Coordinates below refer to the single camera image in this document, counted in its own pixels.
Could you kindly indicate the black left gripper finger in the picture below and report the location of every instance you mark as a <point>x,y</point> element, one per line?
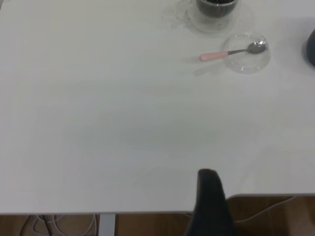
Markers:
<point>210,211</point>

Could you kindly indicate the dark blue-grey ceramic mug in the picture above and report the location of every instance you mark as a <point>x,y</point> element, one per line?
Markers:
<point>310,49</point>

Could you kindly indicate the clear round glass lid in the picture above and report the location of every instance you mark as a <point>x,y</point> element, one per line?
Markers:
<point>248,66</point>

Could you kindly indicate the white table leg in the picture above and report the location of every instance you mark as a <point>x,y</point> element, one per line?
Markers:
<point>107,225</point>

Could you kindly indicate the clear double-wall glass cup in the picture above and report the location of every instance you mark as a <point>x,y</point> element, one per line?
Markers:
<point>211,25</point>

